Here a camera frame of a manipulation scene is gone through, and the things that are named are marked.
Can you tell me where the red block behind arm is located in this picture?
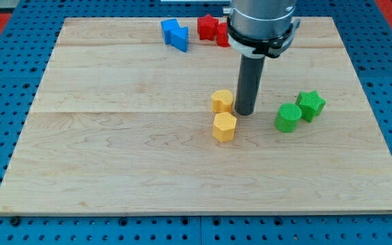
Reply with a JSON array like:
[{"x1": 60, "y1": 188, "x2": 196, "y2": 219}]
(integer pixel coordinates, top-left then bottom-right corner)
[{"x1": 216, "y1": 22, "x2": 230, "y2": 48}]

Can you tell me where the yellow hexagon block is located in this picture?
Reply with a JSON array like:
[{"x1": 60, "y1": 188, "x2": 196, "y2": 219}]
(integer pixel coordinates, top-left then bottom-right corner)
[{"x1": 212, "y1": 112, "x2": 237, "y2": 142}]

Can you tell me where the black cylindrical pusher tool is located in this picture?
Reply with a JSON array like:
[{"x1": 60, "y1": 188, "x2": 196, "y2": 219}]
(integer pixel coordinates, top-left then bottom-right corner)
[{"x1": 235, "y1": 55, "x2": 265, "y2": 116}]

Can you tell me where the green star block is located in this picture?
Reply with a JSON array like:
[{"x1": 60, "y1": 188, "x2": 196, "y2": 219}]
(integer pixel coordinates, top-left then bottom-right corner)
[{"x1": 295, "y1": 91, "x2": 326, "y2": 123}]

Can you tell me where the red star block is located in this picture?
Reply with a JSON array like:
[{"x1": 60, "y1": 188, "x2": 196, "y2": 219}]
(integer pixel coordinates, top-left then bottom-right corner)
[{"x1": 197, "y1": 14, "x2": 219, "y2": 41}]

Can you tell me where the yellow heart block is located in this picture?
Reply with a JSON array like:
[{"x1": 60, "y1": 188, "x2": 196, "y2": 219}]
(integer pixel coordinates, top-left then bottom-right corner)
[{"x1": 211, "y1": 89, "x2": 233, "y2": 113}]

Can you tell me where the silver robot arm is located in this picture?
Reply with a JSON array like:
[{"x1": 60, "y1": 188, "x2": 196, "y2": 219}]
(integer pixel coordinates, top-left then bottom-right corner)
[{"x1": 227, "y1": 0, "x2": 300, "y2": 59}]

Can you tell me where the wooden board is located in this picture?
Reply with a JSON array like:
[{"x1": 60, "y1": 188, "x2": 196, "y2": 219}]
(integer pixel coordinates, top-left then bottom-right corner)
[{"x1": 0, "y1": 17, "x2": 392, "y2": 216}]

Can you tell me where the blue triangle block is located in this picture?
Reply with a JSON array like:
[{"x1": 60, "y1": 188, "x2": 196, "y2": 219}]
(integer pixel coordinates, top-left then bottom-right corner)
[{"x1": 170, "y1": 27, "x2": 189, "y2": 52}]

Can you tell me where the green cylinder block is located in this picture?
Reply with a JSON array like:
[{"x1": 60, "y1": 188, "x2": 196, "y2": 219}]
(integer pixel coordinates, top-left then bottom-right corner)
[{"x1": 274, "y1": 103, "x2": 302, "y2": 133}]

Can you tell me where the blue cube block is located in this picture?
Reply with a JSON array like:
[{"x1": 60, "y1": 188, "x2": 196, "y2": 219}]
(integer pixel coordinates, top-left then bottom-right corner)
[{"x1": 161, "y1": 18, "x2": 180, "y2": 45}]

